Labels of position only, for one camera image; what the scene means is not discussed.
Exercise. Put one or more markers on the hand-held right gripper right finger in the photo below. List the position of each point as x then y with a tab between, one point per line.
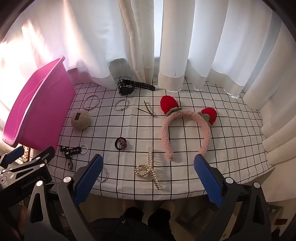
208	183

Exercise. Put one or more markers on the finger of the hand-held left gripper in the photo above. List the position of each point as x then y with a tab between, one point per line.
14	154
44	154

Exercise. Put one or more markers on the pearl hair claw clip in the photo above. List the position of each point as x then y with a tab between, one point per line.
150	162

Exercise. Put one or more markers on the patterned small box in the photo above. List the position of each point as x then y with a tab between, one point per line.
26	154

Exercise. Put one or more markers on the large silver bangle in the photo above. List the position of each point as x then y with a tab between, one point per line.
99	102

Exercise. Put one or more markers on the pink fuzzy strawberry headband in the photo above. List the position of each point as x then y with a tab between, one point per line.
166	129

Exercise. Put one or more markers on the person's dark trousers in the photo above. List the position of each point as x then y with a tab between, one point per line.
138	227

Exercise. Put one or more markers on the beige fuzzy ball charm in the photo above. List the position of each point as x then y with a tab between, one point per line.
81	122

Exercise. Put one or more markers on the white curtain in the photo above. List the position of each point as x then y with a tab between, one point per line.
219	41
92	34

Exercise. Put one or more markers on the black wristwatch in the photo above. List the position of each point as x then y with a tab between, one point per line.
126	87

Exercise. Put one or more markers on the small silver bangle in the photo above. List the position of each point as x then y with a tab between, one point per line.
121	99

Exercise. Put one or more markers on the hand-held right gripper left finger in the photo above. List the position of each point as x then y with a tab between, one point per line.
89	179

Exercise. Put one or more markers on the metal tweezers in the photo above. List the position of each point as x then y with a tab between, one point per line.
148	109

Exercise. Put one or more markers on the pink plastic tub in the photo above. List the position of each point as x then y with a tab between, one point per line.
41	104

